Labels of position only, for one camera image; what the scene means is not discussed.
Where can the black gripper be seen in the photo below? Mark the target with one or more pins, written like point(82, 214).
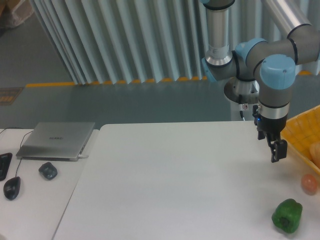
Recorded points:
point(269, 122)

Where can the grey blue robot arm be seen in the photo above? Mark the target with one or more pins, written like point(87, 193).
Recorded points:
point(270, 67)

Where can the green bell pepper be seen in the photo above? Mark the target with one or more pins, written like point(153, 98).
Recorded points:
point(287, 216)

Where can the yellow woven basket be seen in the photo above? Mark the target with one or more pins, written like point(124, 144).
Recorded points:
point(301, 132)

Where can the round bread in basket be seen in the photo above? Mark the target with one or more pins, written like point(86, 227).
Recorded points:
point(314, 150)

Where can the brown egg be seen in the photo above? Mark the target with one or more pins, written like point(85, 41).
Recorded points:
point(309, 184)

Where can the white usb plug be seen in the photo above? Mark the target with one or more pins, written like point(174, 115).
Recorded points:
point(83, 156)

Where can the grey corrugated partition screen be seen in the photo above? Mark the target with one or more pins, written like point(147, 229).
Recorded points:
point(127, 40)

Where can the silver closed laptop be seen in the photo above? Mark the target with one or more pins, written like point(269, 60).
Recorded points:
point(58, 141)

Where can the black earbuds case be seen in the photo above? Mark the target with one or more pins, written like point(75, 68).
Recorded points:
point(48, 171)

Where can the black computer mouse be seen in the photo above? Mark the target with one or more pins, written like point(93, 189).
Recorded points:
point(11, 188)

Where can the black keyboard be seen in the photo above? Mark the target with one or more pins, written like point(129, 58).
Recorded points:
point(5, 161)

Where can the brown cardboard box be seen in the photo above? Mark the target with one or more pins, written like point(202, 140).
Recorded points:
point(14, 13)

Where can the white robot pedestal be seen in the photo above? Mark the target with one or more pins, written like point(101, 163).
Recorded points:
point(244, 95)

